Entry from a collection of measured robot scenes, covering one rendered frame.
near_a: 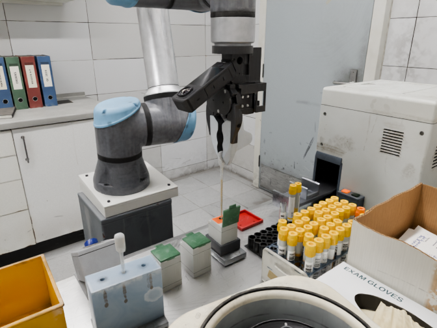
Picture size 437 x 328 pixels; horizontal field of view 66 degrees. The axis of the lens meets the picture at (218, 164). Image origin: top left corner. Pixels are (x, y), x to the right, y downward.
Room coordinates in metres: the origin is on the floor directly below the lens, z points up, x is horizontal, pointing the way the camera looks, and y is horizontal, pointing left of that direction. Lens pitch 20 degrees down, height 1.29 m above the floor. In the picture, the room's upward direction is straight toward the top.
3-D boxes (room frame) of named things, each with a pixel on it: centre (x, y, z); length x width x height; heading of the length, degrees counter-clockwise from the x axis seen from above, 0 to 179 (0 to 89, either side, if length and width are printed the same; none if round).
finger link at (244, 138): (0.60, -0.04, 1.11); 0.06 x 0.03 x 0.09; 125
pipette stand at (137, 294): (0.40, 0.14, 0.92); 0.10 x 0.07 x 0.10; 122
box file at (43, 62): (2.29, 1.15, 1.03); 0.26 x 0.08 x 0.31; 36
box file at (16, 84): (2.19, 1.29, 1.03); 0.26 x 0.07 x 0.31; 37
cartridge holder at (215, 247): (0.60, -0.01, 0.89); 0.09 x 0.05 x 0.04; 35
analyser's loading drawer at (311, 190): (0.81, -0.24, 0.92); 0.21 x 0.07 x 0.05; 127
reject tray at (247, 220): (0.72, -0.06, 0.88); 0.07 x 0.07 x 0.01; 37
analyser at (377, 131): (0.85, -0.45, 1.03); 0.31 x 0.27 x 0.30; 127
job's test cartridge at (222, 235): (0.60, -0.01, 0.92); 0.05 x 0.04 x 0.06; 35
